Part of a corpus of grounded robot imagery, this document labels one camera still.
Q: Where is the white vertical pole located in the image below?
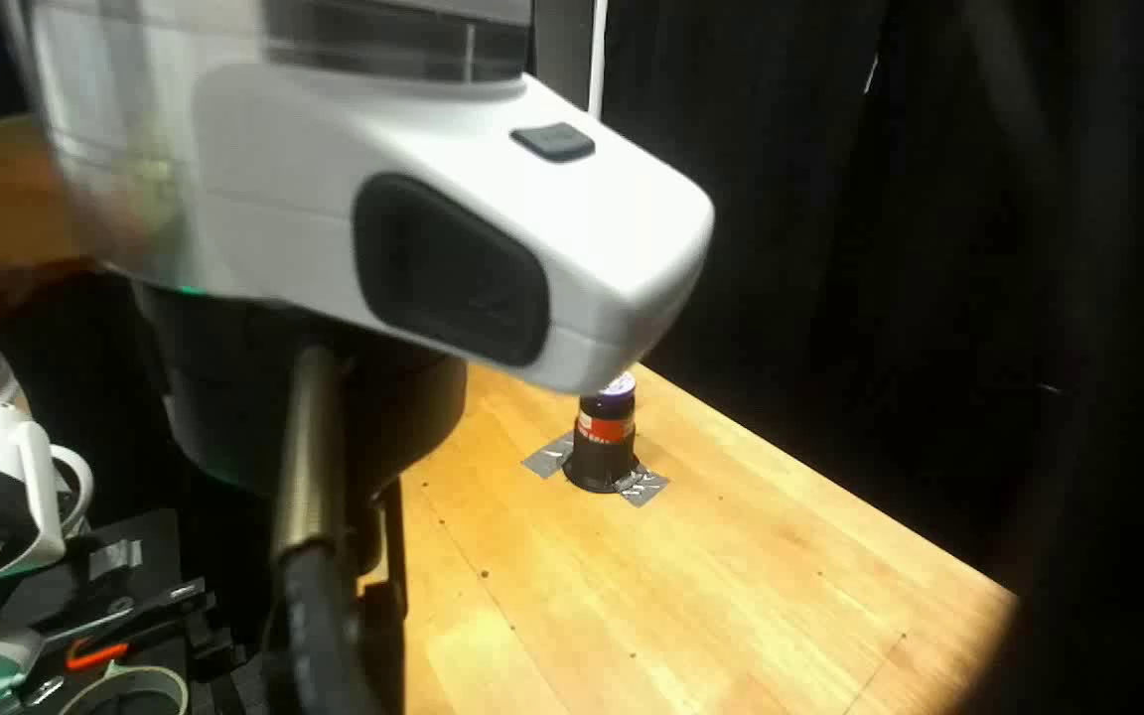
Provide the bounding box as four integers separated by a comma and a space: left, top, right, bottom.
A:
579, 0, 610, 119

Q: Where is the black curtain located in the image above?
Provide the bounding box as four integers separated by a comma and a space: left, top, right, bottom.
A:
605, 0, 1144, 715

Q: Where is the black hose with brass fitting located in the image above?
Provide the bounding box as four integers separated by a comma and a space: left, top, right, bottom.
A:
264, 347, 386, 715

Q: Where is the pale tape roll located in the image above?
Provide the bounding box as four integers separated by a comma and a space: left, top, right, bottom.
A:
92, 661, 195, 715

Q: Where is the dark robot pedestal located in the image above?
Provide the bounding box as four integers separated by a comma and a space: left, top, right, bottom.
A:
131, 283, 472, 531

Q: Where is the orange clamp handle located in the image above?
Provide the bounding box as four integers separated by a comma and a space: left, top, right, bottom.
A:
63, 638, 136, 674

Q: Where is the black upside-down cup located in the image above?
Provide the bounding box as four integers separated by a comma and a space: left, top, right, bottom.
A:
560, 371, 643, 495

